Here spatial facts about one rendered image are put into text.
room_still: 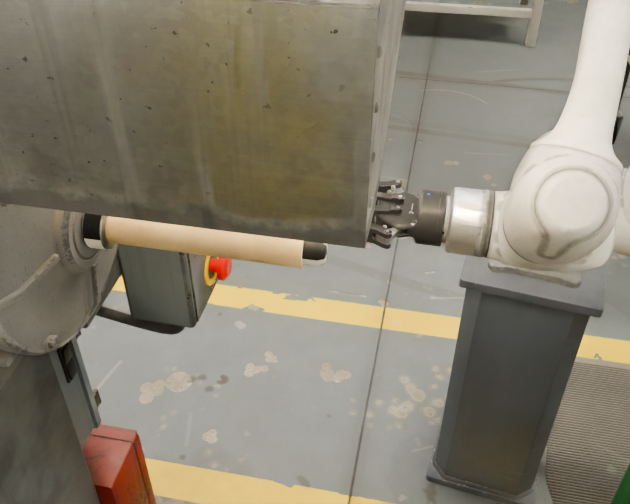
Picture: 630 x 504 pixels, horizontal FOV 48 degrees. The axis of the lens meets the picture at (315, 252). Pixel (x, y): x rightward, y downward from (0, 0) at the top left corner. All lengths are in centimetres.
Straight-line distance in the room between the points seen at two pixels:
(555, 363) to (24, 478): 105
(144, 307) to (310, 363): 123
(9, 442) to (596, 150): 77
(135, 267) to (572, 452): 145
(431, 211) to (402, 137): 237
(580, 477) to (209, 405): 103
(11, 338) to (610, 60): 69
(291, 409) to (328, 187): 173
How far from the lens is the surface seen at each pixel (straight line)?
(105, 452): 131
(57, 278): 67
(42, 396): 103
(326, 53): 36
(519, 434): 178
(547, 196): 75
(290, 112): 38
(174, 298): 100
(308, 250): 62
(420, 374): 221
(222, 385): 217
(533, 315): 151
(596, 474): 210
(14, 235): 62
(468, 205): 94
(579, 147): 81
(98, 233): 66
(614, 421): 223
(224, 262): 103
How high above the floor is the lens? 165
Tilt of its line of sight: 39 degrees down
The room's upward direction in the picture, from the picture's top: straight up
